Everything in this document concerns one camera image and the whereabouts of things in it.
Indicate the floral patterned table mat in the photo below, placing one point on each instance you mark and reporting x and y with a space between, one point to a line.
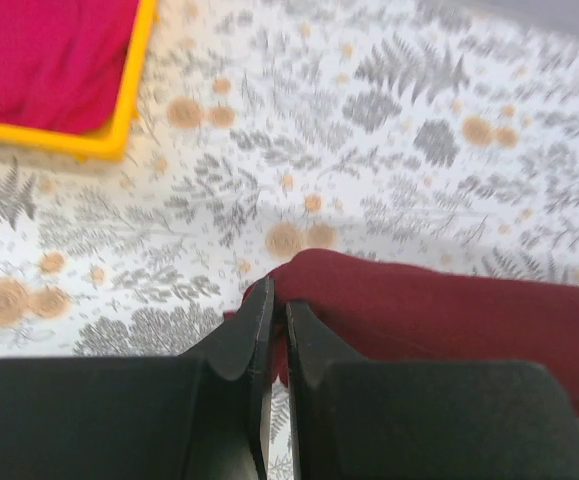
425 133

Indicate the bright pink t shirt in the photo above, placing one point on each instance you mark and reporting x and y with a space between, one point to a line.
61 62

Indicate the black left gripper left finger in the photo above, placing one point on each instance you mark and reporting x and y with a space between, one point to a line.
204 414

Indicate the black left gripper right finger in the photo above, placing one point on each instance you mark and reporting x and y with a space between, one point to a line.
354 418

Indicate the yellow plastic bin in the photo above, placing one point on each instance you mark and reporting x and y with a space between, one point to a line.
108 141

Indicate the dark red t shirt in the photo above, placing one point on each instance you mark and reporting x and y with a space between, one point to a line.
397 312

